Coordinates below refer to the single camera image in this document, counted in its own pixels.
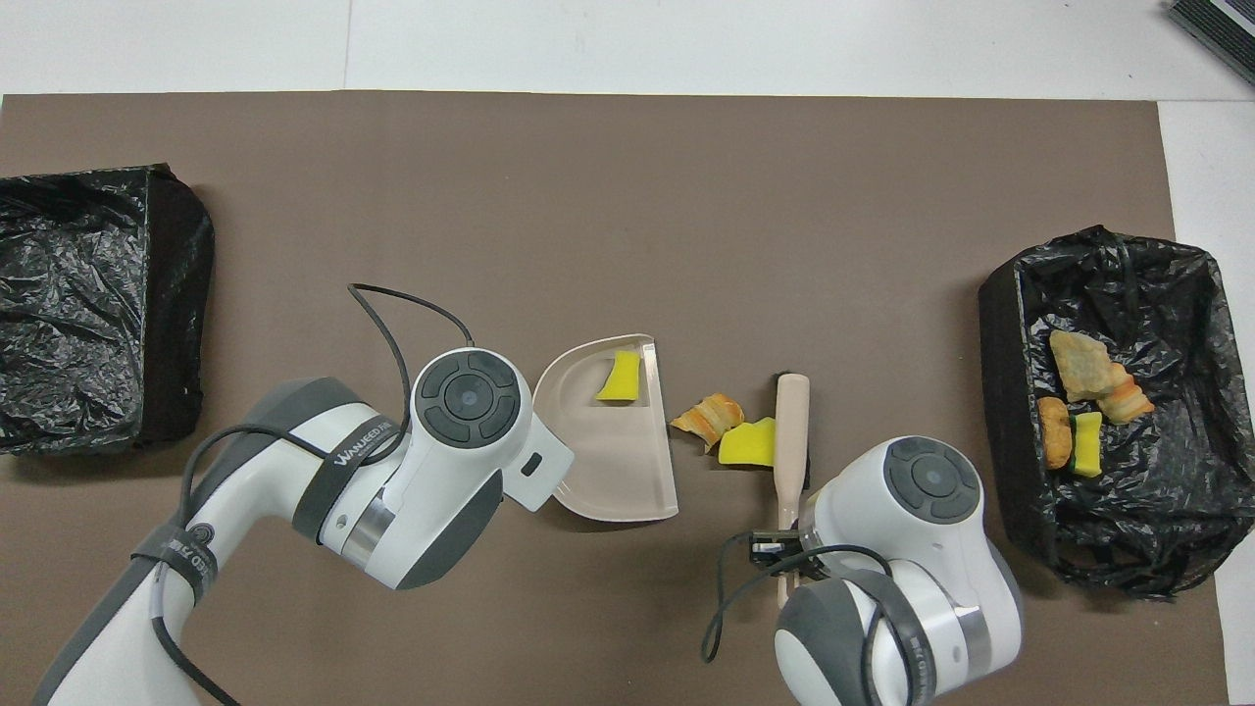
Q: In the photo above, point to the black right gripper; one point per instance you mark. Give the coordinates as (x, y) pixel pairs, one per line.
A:
(784, 549)

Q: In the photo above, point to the yellow sponge piece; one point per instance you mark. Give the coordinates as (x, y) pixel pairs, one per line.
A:
(747, 443)
(620, 380)

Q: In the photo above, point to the beige hand brush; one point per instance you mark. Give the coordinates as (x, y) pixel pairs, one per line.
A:
(790, 422)

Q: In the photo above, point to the striped croissant piece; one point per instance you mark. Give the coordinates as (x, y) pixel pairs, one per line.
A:
(1128, 400)
(711, 417)

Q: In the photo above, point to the beige plastic dustpan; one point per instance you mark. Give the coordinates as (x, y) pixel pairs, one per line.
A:
(608, 461)

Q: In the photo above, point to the brown oval bread roll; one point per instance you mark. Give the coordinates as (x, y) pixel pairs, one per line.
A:
(1055, 436)

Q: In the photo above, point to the green and yellow sponge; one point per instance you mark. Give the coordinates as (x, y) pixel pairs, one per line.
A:
(1086, 451)

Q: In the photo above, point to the pale bread chunk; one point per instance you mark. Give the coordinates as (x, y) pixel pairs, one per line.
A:
(1079, 361)

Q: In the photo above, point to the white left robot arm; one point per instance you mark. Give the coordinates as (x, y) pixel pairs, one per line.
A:
(461, 471)

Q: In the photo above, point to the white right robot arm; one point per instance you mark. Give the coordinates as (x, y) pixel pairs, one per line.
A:
(931, 579)

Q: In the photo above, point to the open bin with black bag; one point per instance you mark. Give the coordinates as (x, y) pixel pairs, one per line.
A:
(1167, 520)

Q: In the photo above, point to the bin covered by black bag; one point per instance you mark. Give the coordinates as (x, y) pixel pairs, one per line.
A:
(78, 314)

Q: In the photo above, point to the brown table mat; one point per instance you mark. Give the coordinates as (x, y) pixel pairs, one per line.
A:
(588, 196)

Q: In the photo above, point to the dark ribbed box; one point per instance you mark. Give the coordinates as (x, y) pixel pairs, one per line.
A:
(1221, 25)

